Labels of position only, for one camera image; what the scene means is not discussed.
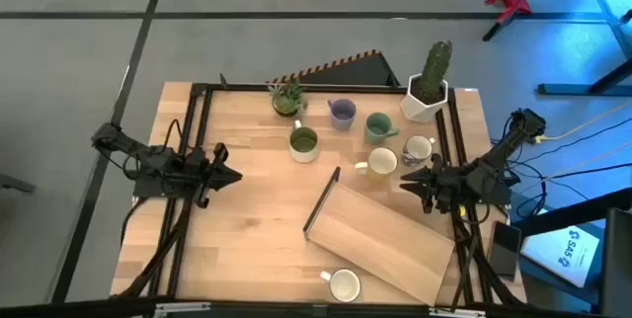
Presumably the black desk leg frame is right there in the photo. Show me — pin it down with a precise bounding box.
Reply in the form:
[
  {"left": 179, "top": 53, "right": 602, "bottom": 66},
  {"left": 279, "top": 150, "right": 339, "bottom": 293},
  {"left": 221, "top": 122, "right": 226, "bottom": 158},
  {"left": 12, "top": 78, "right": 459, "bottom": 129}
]
[{"left": 536, "top": 0, "right": 632, "bottom": 98}]

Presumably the plain white coffee mug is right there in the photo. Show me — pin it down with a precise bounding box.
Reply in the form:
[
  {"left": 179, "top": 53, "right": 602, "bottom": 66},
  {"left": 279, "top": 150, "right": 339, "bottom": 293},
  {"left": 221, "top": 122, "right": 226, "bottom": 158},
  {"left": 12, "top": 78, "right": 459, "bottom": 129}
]
[{"left": 319, "top": 267, "right": 363, "bottom": 304}]

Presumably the wooden tray black edge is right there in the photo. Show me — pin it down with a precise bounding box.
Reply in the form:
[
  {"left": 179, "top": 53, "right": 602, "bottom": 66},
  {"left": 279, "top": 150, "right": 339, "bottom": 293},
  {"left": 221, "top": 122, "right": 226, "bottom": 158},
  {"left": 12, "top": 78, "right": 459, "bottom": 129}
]
[{"left": 302, "top": 166, "right": 456, "bottom": 308}]

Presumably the white mug olive inside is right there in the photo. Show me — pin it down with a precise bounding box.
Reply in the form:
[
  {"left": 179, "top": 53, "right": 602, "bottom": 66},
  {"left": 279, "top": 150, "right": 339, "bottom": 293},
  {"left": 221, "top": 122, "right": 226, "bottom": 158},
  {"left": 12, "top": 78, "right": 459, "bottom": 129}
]
[{"left": 288, "top": 119, "right": 321, "bottom": 164}]

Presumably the black desk beam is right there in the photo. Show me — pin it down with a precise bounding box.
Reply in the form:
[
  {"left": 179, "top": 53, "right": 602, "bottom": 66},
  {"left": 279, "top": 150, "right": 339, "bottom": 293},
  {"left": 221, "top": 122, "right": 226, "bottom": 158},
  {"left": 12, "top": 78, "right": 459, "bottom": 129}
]
[{"left": 510, "top": 187, "right": 632, "bottom": 239}]

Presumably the black upright panel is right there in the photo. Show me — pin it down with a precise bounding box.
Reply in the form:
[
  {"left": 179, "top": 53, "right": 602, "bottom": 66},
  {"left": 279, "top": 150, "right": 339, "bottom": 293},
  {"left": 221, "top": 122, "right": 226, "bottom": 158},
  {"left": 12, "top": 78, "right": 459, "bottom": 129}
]
[{"left": 598, "top": 206, "right": 632, "bottom": 315}]

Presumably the blue patterned white mug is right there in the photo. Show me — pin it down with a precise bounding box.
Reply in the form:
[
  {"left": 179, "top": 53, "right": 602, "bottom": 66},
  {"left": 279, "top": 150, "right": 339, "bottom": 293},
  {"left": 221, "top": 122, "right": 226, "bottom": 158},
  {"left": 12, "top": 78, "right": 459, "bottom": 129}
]
[{"left": 402, "top": 133, "right": 437, "bottom": 168}]

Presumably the grey chair leg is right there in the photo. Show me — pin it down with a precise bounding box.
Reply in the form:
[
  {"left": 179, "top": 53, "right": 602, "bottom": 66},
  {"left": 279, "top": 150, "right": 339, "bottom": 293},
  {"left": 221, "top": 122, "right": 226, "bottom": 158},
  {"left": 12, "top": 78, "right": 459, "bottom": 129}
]
[{"left": 0, "top": 173, "right": 37, "bottom": 194}]

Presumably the white box with logo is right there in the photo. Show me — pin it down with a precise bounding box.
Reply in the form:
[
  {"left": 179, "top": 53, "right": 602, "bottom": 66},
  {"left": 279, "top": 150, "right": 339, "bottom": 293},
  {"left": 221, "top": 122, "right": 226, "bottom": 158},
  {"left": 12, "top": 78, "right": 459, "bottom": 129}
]
[{"left": 519, "top": 223, "right": 601, "bottom": 289}]

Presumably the black ramp striped edge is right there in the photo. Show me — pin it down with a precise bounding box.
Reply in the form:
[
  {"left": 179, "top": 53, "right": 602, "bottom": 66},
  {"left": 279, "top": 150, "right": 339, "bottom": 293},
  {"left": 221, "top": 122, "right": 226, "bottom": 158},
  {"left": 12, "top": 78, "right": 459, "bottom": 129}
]
[{"left": 265, "top": 48, "right": 402, "bottom": 88}]

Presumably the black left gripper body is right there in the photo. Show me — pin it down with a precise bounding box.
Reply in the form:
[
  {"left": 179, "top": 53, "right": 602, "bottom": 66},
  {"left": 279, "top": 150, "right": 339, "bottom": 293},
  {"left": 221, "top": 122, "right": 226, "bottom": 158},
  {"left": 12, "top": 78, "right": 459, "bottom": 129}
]
[{"left": 185, "top": 142, "right": 231, "bottom": 209}]

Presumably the green coffee mug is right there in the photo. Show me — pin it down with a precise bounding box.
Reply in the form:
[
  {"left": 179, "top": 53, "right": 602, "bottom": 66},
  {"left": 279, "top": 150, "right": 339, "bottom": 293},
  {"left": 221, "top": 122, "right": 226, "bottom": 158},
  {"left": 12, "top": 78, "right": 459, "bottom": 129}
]
[{"left": 363, "top": 112, "right": 401, "bottom": 147}]

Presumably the yellow cable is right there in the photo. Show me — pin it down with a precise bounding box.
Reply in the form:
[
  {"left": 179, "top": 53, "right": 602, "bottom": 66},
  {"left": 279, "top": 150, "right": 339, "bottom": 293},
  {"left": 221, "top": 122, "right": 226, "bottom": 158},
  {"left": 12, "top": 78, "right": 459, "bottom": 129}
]
[{"left": 541, "top": 102, "right": 632, "bottom": 142}]

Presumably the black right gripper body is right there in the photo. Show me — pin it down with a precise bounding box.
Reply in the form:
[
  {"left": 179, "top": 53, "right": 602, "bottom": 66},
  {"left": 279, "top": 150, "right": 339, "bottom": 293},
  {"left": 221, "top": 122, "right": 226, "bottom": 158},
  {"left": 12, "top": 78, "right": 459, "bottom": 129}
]
[{"left": 422, "top": 153, "right": 470, "bottom": 214}]

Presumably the white mug yellow handle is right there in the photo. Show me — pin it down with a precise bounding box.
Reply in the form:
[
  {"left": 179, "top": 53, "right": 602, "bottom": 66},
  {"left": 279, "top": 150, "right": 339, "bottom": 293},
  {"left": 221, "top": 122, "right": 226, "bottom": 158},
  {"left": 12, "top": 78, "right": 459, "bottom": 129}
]
[{"left": 354, "top": 146, "right": 400, "bottom": 184}]

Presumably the small potted succulent plant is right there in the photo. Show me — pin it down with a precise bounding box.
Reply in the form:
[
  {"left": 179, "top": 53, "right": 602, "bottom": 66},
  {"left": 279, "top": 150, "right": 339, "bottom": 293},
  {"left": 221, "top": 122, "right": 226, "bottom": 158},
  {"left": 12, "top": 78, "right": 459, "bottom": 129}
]
[{"left": 267, "top": 78, "right": 309, "bottom": 119}]

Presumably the purple coffee mug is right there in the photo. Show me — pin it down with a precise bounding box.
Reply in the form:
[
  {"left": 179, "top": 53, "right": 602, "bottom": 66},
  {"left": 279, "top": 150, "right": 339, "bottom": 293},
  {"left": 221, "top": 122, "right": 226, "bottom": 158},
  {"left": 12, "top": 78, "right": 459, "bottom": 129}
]
[{"left": 327, "top": 98, "right": 357, "bottom": 132}]

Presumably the black smartphone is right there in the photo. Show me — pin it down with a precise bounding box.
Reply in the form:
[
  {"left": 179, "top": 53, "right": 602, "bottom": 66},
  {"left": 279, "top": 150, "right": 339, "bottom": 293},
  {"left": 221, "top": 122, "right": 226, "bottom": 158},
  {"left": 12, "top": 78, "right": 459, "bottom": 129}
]
[{"left": 487, "top": 220, "right": 522, "bottom": 280}]

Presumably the cactus in white pot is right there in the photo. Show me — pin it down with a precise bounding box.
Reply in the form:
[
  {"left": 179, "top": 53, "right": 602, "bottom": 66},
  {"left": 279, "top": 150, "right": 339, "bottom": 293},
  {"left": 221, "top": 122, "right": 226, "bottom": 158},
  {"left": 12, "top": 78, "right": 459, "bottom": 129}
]
[{"left": 399, "top": 40, "right": 453, "bottom": 124}]

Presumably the black rail with silver brackets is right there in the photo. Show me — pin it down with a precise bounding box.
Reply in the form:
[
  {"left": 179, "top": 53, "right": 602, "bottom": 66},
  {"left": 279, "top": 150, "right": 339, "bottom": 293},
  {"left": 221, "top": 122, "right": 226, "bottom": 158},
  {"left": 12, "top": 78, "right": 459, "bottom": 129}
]
[{"left": 0, "top": 296, "right": 632, "bottom": 318}]

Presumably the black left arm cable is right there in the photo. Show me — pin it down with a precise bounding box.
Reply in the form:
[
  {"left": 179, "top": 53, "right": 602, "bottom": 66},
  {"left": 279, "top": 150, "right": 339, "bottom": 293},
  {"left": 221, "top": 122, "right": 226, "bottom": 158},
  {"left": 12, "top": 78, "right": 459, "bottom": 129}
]
[{"left": 163, "top": 119, "right": 183, "bottom": 152}]

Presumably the black floor cable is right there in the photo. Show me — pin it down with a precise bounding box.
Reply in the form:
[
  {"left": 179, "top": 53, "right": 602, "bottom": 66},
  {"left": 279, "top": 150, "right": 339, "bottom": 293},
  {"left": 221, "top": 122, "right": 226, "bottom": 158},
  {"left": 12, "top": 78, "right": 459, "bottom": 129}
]
[
  {"left": 540, "top": 161, "right": 632, "bottom": 182},
  {"left": 513, "top": 117, "right": 632, "bottom": 166}
]

